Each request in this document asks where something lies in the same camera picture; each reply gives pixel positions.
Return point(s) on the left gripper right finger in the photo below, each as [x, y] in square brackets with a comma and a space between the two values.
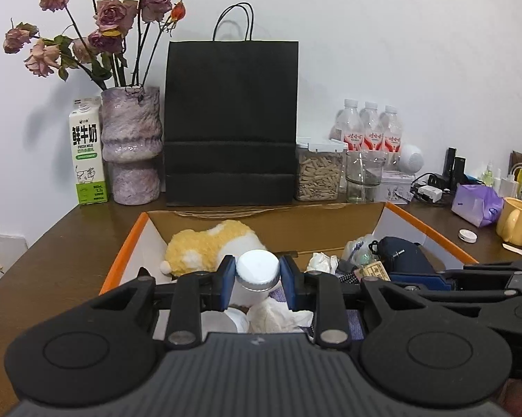
[321, 294]

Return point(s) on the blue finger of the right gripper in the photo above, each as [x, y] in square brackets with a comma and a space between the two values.
[434, 282]

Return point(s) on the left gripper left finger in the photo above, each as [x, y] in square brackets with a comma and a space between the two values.
[190, 296]

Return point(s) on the white tissue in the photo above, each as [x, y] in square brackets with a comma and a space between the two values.
[321, 262]

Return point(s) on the navy zipper case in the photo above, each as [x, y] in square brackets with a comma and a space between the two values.
[401, 256]

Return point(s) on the white yellow plush toy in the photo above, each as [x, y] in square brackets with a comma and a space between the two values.
[189, 251]

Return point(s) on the white plastic bottle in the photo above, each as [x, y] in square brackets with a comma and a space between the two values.
[257, 273]

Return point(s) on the white round cap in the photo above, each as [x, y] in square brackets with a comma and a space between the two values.
[230, 321]

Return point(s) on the person's right hand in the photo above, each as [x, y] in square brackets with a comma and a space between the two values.
[510, 398]

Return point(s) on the small white lid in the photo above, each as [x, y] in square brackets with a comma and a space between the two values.
[467, 236]

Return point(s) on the red orange cardboard box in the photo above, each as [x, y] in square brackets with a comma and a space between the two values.
[303, 229]

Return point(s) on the white power adapter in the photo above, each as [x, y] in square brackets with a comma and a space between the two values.
[432, 188]

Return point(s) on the purple tissue pack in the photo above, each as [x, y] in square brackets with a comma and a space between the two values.
[477, 204]

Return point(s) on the white tin box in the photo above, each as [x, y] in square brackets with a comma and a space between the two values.
[395, 187]

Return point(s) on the yellow ceramic mug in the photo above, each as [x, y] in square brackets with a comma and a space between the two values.
[509, 226]

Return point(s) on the black device on desk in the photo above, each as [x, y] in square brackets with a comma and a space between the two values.
[454, 169]

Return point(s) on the clear food storage jar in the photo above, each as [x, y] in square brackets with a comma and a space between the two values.
[320, 167]

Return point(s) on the clear glass cup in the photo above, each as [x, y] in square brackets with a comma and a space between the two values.
[364, 173]

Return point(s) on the water bottle right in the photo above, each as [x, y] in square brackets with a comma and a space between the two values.
[393, 130]

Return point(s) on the water bottle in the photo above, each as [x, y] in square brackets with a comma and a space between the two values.
[393, 130]
[373, 127]
[348, 126]

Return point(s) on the water bottle left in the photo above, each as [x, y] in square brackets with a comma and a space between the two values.
[348, 126]

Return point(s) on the purple ceramic vase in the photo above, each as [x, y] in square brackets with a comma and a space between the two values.
[132, 139]

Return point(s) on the water bottle middle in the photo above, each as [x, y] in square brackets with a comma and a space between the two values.
[373, 127]

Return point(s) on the black paper shopping bag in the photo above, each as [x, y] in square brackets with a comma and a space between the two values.
[230, 121]

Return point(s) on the green white milk carton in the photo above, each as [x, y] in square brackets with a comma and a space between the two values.
[86, 151]

